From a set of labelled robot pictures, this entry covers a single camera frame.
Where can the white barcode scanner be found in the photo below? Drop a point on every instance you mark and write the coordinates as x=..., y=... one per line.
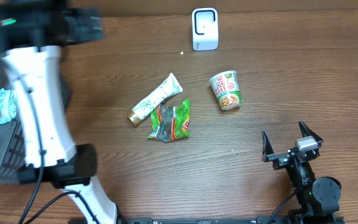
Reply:
x=205, y=29

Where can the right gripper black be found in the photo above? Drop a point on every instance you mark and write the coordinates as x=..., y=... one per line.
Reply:
x=280, y=158

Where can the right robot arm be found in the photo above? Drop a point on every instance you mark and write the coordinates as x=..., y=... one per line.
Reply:
x=313, y=200

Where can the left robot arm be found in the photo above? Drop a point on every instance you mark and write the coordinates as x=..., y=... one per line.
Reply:
x=32, y=34

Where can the green snack packet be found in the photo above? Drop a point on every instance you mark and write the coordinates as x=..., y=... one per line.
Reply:
x=170, y=122

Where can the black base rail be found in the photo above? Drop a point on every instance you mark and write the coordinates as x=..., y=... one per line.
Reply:
x=257, y=220

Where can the teal white pouch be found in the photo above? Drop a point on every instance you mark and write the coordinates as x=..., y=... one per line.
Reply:
x=8, y=107

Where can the white tube gold cap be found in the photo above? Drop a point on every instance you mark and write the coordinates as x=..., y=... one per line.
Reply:
x=167, y=89

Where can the cup noodles container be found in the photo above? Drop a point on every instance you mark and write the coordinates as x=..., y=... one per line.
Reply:
x=226, y=89

